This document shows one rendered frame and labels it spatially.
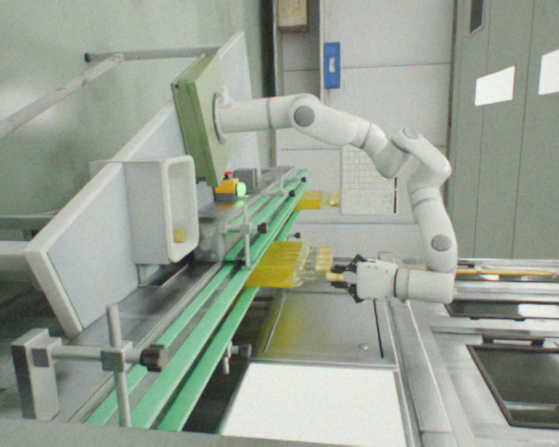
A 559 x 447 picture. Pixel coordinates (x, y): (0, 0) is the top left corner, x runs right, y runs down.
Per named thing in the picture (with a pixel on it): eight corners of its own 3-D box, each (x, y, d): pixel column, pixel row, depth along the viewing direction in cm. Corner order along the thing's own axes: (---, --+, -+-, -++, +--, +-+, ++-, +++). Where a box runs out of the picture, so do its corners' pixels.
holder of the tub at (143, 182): (136, 287, 96) (170, 288, 95) (123, 161, 90) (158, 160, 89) (167, 264, 113) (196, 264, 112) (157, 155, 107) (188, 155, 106)
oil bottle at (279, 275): (225, 286, 120) (304, 289, 117) (224, 266, 119) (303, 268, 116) (231, 279, 125) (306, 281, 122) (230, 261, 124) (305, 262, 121)
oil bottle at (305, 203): (284, 209, 232) (338, 209, 228) (284, 199, 231) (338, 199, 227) (286, 208, 237) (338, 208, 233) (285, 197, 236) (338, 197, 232)
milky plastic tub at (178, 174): (135, 264, 95) (173, 265, 94) (124, 160, 90) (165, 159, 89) (167, 244, 112) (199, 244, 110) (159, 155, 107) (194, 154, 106)
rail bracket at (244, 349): (186, 375, 92) (249, 379, 90) (184, 345, 91) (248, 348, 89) (193, 365, 96) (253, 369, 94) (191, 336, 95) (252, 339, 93)
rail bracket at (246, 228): (220, 270, 112) (267, 271, 111) (215, 205, 109) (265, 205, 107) (223, 266, 115) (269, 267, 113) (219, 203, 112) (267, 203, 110)
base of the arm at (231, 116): (209, 93, 125) (263, 88, 123) (218, 83, 136) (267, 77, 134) (219, 144, 133) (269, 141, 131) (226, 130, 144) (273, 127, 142)
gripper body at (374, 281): (402, 297, 115) (361, 291, 120) (404, 260, 113) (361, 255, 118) (398, 307, 109) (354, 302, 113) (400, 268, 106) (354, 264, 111)
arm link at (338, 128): (356, 146, 139) (360, 158, 124) (286, 116, 137) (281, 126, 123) (370, 118, 135) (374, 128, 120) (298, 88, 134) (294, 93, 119)
